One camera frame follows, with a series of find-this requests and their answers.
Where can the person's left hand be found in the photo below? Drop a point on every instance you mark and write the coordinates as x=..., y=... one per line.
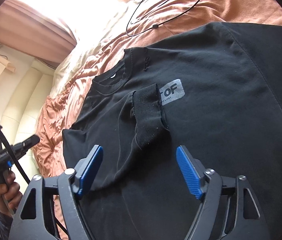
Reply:
x=10, y=195

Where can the rust orange bed blanket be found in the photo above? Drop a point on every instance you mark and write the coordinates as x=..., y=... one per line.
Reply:
x=152, y=23

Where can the cream padded headboard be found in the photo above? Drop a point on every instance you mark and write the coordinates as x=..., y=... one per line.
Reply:
x=22, y=94

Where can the black long-sleeve sweatshirt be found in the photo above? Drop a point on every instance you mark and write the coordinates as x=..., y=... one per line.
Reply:
x=216, y=90

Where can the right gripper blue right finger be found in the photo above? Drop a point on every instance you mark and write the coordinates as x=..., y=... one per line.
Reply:
x=193, y=172

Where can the pink curtain left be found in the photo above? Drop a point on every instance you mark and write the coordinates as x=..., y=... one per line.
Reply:
x=24, y=29

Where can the cream bed sheet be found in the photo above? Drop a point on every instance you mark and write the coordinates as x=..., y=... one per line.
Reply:
x=95, y=25

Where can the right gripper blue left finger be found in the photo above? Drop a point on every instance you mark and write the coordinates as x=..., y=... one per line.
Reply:
x=86, y=171

